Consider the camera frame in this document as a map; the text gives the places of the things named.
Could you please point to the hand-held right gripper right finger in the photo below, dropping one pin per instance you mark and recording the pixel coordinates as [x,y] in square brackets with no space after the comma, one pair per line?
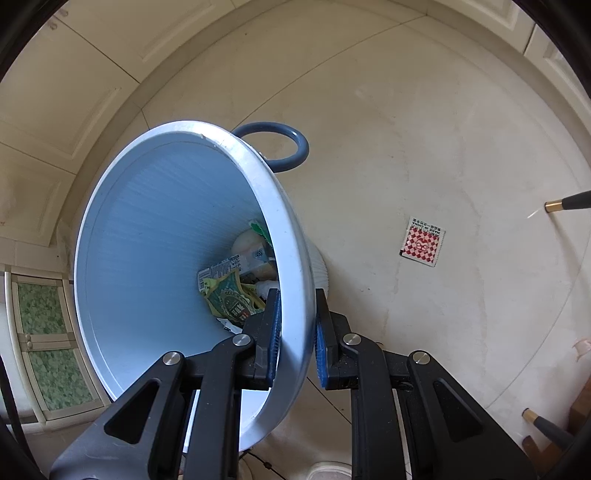
[320,350]

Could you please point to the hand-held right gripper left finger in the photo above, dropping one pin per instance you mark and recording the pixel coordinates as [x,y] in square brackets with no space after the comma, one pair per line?
[275,337]

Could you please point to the blue green milk carton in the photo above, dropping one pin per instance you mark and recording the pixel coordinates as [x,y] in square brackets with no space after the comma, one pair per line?
[221,272]

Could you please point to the red checkered sachet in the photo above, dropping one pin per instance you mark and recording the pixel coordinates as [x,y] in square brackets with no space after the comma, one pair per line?
[422,242]

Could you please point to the light blue trash bin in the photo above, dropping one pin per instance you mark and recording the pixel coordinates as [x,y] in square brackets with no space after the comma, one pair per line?
[161,230]

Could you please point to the green patterned packet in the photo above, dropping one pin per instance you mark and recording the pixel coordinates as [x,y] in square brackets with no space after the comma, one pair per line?
[231,300]

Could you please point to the white round container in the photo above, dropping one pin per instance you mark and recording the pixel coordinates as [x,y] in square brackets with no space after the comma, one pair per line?
[330,470]

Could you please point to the green glass cabinet door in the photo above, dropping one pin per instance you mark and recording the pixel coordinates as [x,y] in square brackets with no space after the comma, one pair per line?
[41,304]

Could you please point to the small white plastic piece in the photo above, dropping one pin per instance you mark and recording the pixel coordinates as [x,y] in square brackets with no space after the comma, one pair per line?
[581,350]

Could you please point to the wooden furniture piece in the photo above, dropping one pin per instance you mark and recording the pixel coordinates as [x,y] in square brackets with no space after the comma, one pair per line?
[579,410]

